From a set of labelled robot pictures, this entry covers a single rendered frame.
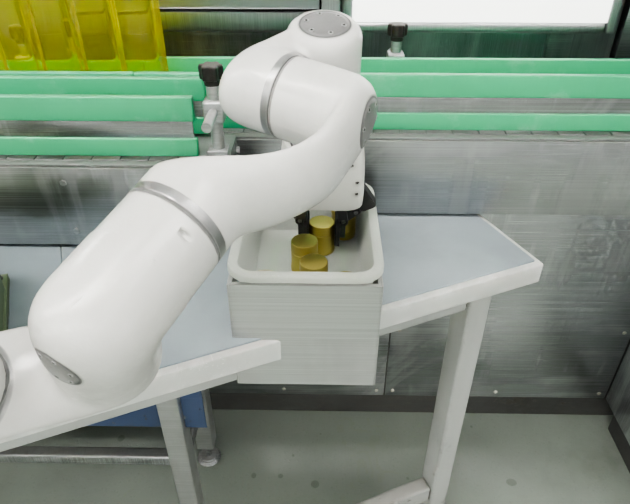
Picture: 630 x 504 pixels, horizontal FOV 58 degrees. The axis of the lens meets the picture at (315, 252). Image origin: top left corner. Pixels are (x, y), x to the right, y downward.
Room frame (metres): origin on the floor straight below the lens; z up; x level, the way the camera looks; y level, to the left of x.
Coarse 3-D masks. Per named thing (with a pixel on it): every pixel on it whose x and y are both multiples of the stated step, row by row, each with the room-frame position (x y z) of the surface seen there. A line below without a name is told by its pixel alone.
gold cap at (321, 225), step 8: (320, 216) 0.65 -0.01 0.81; (328, 216) 0.65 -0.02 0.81; (312, 224) 0.63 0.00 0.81; (320, 224) 0.63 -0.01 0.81; (328, 224) 0.63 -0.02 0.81; (312, 232) 0.63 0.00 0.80; (320, 232) 0.62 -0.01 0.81; (328, 232) 0.62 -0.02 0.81; (320, 240) 0.62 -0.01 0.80; (328, 240) 0.62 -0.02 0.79; (320, 248) 0.62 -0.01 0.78; (328, 248) 0.62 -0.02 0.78
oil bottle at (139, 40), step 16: (112, 0) 0.79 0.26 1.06; (128, 0) 0.79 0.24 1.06; (144, 0) 0.79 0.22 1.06; (112, 16) 0.79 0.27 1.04; (128, 16) 0.79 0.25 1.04; (144, 16) 0.79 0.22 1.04; (160, 16) 0.84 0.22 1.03; (128, 32) 0.79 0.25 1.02; (144, 32) 0.79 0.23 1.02; (160, 32) 0.83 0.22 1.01; (128, 48) 0.79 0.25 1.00; (144, 48) 0.79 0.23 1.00; (160, 48) 0.82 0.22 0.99; (128, 64) 0.79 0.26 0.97; (144, 64) 0.79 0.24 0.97; (160, 64) 0.80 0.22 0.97
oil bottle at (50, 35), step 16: (32, 0) 0.79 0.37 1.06; (48, 0) 0.79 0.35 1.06; (32, 16) 0.79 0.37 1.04; (48, 16) 0.79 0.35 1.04; (64, 16) 0.80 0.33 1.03; (32, 32) 0.79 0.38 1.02; (48, 32) 0.79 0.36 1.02; (64, 32) 0.80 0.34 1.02; (32, 48) 0.80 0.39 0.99; (48, 48) 0.79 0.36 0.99; (64, 48) 0.79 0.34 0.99; (48, 64) 0.79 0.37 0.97; (64, 64) 0.79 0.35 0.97
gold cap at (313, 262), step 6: (306, 258) 0.55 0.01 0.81; (312, 258) 0.55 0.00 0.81; (318, 258) 0.55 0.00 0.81; (324, 258) 0.55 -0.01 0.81; (300, 264) 0.54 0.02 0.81; (306, 264) 0.54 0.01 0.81; (312, 264) 0.54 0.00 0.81; (318, 264) 0.54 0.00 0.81; (324, 264) 0.54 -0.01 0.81; (300, 270) 0.54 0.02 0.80; (306, 270) 0.53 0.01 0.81; (312, 270) 0.53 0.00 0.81; (318, 270) 0.53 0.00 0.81; (324, 270) 0.54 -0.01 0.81
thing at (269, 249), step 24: (312, 216) 0.69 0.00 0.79; (360, 216) 0.68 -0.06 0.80; (240, 240) 0.55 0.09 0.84; (264, 240) 0.66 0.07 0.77; (288, 240) 0.66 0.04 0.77; (360, 240) 0.64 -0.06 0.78; (240, 264) 0.52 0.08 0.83; (264, 264) 0.60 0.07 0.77; (288, 264) 0.60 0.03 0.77; (336, 264) 0.60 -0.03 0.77; (360, 264) 0.60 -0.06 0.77
